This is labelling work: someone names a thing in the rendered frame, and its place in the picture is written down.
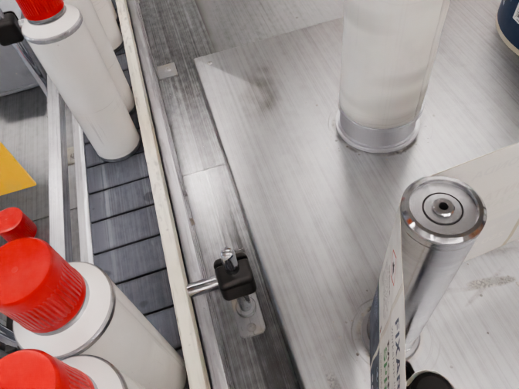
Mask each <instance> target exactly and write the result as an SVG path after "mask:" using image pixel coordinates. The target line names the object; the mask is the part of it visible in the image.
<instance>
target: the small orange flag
mask: <svg viewBox="0 0 519 389"><path fill-rule="evenodd" d="M35 185H36V182H35V181H34V180H33V179H32V178H31V176H30V175H29V174H28V173H27V172H26V171H25V169H24V168H23V167H22V166H21V165H20V163H19V162H18V161H17V160H16V159H15V158H14V157H13V156H12V155H11V154H10V152H9V151H8V150H7V149H6V148H5V146H4V145H3V144H2V143H1V142H0V196H1V195H6V194H8V193H11V192H14V191H19V190H22V189H24V188H29V187H32V186H35Z"/></svg>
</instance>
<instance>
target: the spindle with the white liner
mask: <svg viewBox="0 0 519 389"><path fill-rule="evenodd" d="M449 2H450V0H344V31H343V39H342V51H341V78H340V91H339V94H338V112H337V115H336V122H335V123H336V128H337V131H338V133H339V134H340V136H341V138H342V139H343V140H344V141H345V142H347V143H348V144H350V145H351V146H352V147H355V148H357V149H359V150H361V151H366V152H370V153H388V152H393V151H397V150H400V149H402V148H404V147H406V146H407V145H409V144H410V143H411V142H412V141H413V140H414V139H415V138H416V135H417V134H418V132H419V127H420V119H419V117H420V116H421V114H422V112H423V108H424V104H425V100H424V97H425V95H426V91H427V88H428V84H429V78H430V74H431V71H432V67H433V63H434V60H435V58H436V53H437V49H438V46H439V40H440V36H441V31H442V29H443V25H444V22H445V19H446V14H447V11H448V8H449Z"/></svg>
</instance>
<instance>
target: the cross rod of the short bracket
mask: <svg viewBox="0 0 519 389"><path fill-rule="evenodd" d="M186 289H187V292H188V296H189V297H191V298H193V297H196V296H200V295H202V294H205V293H210V292H212V291H215V290H217V289H219V285H218V283H217V279H216V276H211V277H208V278H206V279H202V280H199V281H196V282H192V283H189V284H187V286H186Z"/></svg>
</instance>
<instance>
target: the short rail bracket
mask: <svg viewBox="0 0 519 389"><path fill-rule="evenodd" d="M219 256H220V259H216V260H215V261H214V263H213V268H214V270H215V276H216V279H217V283H218V285H219V289H220V291H221V294H222V296H223V298H224V299H225V300H227V301H231V300H234V299H237V302H238V304H239V307H240V309H241V310H242V311H244V312H246V311H249V310H250V309H251V307H252V304H251V301H250V298H249V294H252V293H254V292H255V291H256V281H255V279H254V275H253V271H252V269H251V266H250V264H249V260H248V256H247V254H246V253H245V252H237V253H235V252H234V250H233V249H232V248H230V247H225V248H223V249H222V250H221V251H220V254H219Z"/></svg>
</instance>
